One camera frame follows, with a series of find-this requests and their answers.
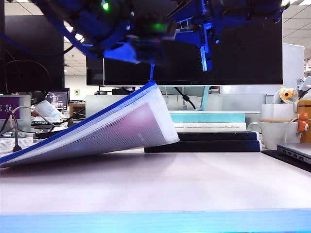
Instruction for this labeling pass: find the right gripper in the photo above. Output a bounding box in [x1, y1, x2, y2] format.
[170, 0, 246, 72]

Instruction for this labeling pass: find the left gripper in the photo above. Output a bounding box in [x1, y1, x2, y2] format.
[103, 18, 177, 67]

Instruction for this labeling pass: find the transparent file bag blue zipper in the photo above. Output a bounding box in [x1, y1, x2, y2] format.
[0, 63, 180, 169]

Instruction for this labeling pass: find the black AOC computer monitor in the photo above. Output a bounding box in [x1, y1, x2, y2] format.
[104, 14, 284, 86]

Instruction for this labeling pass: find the teal spine book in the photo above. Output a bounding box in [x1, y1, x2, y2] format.
[169, 113, 246, 123]

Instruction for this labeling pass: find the black monitor with white label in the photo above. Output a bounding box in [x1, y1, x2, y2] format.
[86, 54, 104, 86]

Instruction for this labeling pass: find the white spine book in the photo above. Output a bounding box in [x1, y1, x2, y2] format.
[173, 122, 247, 133]

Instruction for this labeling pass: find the thin dark navy book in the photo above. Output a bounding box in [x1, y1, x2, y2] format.
[177, 131, 259, 141]

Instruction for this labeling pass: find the white box container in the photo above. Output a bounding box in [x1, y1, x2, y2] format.
[261, 103, 299, 120]

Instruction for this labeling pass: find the white partition board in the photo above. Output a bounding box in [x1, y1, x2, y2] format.
[282, 43, 305, 95]

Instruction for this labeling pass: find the plush toy with sunflower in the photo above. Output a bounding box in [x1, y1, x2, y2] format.
[274, 86, 299, 104]

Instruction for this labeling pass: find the wooden cabinet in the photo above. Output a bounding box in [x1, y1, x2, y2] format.
[67, 103, 86, 127]

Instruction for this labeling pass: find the white ceramic mug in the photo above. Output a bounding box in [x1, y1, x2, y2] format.
[247, 118, 302, 150]

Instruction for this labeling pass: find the white plush figure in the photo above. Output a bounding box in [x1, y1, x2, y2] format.
[295, 76, 311, 100]

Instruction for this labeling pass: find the small monitor showing code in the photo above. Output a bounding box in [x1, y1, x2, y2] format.
[45, 91, 70, 111]

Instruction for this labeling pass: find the yellow jar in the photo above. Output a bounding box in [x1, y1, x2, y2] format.
[298, 99, 311, 144]

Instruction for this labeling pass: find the orange fox figurine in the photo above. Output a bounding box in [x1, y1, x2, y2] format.
[296, 112, 309, 134]

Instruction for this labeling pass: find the white printed plastic pack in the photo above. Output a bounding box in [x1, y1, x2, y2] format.
[34, 100, 68, 122]

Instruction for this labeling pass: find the large black monitor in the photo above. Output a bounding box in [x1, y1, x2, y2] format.
[0, 14, 65, 93]

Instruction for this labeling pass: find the silver laptop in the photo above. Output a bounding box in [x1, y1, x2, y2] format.
[276, 142, 311, 166]

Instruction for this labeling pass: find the black shallow dish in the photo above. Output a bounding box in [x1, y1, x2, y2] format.
[35, 127, 59, 139]

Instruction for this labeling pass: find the purple sign holder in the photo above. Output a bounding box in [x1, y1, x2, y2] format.
[0, 95, 32, 133]

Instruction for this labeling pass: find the stack of white books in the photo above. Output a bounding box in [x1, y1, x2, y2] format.
[0, 135, 34, 155]

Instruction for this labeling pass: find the black monitor power cable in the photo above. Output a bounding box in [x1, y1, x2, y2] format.
[173, 86, 196, 110]

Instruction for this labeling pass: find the thin white charging cable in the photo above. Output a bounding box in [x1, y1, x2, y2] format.
[284, 117, 299, 144]

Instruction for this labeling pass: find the grey curved cable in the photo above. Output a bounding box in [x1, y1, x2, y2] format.
[11, 105, 58, 128]

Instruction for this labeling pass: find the black HDMI cable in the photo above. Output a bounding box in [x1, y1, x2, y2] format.
[9, 113, 23, 153]

